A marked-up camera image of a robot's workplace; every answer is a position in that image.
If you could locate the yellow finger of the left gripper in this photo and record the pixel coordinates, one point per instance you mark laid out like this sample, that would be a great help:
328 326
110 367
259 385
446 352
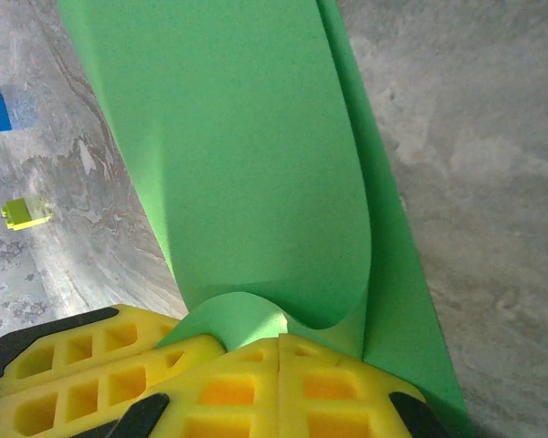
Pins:
73 347
50 410

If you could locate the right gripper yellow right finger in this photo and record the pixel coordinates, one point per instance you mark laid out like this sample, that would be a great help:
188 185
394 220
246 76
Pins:
347 401

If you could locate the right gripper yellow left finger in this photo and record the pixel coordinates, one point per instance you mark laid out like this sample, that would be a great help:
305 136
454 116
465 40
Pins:
228 401

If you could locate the green paper sheet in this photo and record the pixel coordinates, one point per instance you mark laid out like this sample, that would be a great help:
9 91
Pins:
233 159

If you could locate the lime green toy brick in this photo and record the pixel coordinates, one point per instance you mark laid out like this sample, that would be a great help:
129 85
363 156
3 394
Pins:
25 214

